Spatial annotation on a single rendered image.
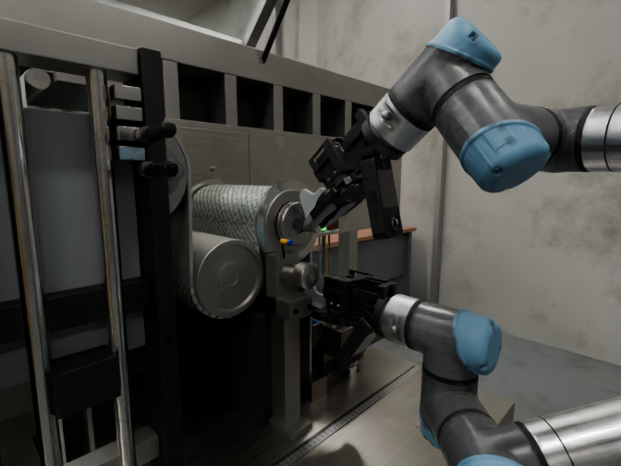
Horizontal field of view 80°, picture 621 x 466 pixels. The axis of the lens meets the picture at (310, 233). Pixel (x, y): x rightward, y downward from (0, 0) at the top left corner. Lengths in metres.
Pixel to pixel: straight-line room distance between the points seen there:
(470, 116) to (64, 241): 0.40
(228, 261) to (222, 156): 0.42
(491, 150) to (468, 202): 3.18
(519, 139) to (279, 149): 0.75
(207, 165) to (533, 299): 3.03
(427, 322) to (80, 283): 0.41
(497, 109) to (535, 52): 3.13
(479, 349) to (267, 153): 0.73
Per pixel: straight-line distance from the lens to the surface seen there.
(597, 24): 3.50
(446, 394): 0.56
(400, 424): 0.74
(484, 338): 0.52
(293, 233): 0.62
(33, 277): 0.36
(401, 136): 0.49
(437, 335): 0.54
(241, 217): 0.64
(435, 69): 0.47
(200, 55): 0.96
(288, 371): 0.66
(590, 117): 0.52
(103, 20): 0.89
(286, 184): 0.63
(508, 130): 0.42
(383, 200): 0.51
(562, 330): 3.55
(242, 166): 0.98
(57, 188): 0.38
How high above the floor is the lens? 1.33
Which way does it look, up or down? 9 degrees down
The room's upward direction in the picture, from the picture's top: straight up
